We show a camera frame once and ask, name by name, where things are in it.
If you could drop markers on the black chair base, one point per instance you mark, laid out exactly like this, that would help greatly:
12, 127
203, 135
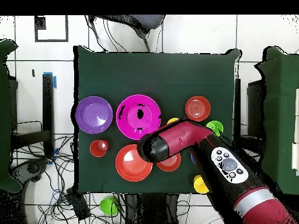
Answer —
32, 168

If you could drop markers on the small orange plastic bowl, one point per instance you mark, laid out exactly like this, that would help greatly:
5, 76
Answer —
197, 108
169, 166

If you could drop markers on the dark green table cloth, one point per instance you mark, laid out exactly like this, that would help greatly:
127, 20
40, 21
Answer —
151, 74

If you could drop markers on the dark green side cloth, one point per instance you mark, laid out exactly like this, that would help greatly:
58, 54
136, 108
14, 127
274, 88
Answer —
4, 116
280, 116

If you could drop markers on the black metal post frame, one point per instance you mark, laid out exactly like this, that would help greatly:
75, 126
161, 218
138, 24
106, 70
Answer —
48, 105

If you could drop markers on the blue plastic bowl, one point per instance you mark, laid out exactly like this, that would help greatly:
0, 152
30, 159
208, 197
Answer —
192, 159

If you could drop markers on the green plastic cup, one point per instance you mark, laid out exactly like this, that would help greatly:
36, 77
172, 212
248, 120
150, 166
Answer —
216, 127
107, 206

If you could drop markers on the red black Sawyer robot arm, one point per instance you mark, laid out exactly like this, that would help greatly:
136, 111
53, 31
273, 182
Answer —
182, 137

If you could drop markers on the large orange plastic bowl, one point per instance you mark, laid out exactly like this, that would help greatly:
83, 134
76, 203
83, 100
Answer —
130, 168

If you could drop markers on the black floor box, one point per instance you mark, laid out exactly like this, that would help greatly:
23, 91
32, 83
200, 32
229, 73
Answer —
78, 205

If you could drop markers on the yellow plastic cup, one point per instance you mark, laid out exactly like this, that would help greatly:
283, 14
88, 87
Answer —
199, 185
172, 120

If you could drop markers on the grey office chair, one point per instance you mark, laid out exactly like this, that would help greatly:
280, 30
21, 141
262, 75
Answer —
144, 22

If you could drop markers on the large pink plastic bowl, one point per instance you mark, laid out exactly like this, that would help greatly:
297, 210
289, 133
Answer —
126, 130

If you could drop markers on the orange plastic cup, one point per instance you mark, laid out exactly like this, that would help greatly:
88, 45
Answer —
97, 150

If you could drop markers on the purple plastic bowl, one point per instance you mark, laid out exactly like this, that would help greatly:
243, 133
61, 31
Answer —
93, 114

